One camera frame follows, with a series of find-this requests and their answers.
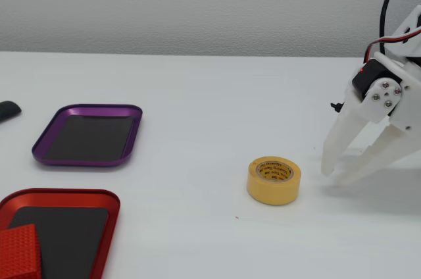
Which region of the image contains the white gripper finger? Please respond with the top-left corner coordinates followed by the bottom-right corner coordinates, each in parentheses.
top-left (321, 78), bottom-right (404, 177)
top-left (335, 120), bottom-right (409, 186)

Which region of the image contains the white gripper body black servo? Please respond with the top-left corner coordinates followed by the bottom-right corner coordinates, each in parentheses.
top-left (351, 51), bottom-right (421, 132)

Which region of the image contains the red textured block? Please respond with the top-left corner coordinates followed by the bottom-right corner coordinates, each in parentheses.
top-left (0, 224), bottom-right (43, 279)

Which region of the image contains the purple metal dish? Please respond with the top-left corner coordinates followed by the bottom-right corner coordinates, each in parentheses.
top-left (31, 103), bottom-right (143, 168)

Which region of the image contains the red metal dish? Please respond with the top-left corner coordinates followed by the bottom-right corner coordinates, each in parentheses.
top-left (0, 188), bottom-right (121, 279)

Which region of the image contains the yellow masking tape roll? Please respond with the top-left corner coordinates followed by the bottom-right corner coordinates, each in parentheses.
top-left (246, 156), bottom-right (303, 207)

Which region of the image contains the black rounded object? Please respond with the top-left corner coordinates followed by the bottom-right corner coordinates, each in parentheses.
top-left (0, 101), bottom-right (22, 124)

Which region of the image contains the red white black servo wire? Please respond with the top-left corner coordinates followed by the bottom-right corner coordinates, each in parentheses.
top-left (363, 27), bottom-right (421, 64)

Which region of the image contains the black cable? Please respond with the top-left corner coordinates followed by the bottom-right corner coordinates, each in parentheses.
top-left (379, 0), bottom-right (421, 57)

